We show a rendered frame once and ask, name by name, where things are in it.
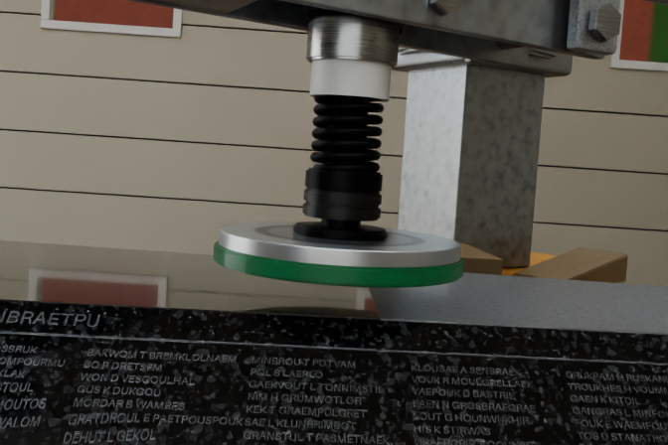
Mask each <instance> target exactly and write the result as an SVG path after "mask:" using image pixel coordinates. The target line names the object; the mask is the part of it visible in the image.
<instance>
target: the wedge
mask: <svg viewBox="0 0 668 445"><path fill-rule="evenodd" d="M627 259H628V255H627V254H623V253H616V252H610V251H603V250H597V249H590V248H584V247H578V248H576V249H573V250H571V251H568V252H566V253H563V254H561V255H558V256H555V257H553V258H550V259H548V260H545V261H543V262H540V263H537V264H535V265H532V266H530V267H527V268H525V269H522V270H519V271H517V272H514V273H513V276H525V277H539V278H553V279H568V280H581V281H596V282H610V283H617V282H624V281H626V270H627Z"/></svg>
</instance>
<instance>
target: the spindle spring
mask: <svg viewBox="0 0 668 445"><path fill-rule="evenodd" d="M339 99H357V100H379V101H381V100H380V99H377V98H371V97H362V96H350V95H315V96H314V100H315V102H317V103H319V104H316V105H315V106H314V107H313V112H314V113H315V114H316V115H318V116H317V117H314V118H313V121H312V122H313V125H314V126H316V127H319V128H315V129H314V130H313V131H312V136H313V137H314V138H315V139H319V140H315V141H312V143H311V147H312V149H314V150H316V151H320V152H313V153H312V154H311V155H310V159H311V160H312V161H313V162H316V163H323V164H315V165H314V166H313V169H325V170H338V171H353V172H377V171H379V169H380V166H379V164H378V163H376V162H372V161H375V160H379V159H380V157H381V153H380V152H379V151H377V150H372V149H377V148H379V147H381V145H382V142H381V140H379V139H376V138H370V137H374V136H381V134H382V129H381V128H380V127H376V126H368V125H379V124H381V123H383V117H382V116H380V115H375V114H368V115H363V114H331V115H328V112H382V111H383V110H384V106H383V105H382V104H381V103H371V102H329V100H339ZM329 124H367V127H327V126H328V125H329ZM330 136H360V137H367V139H327V137H330ZM326 149H366V152H326ZM325 161H365V164H325Z"/></svg>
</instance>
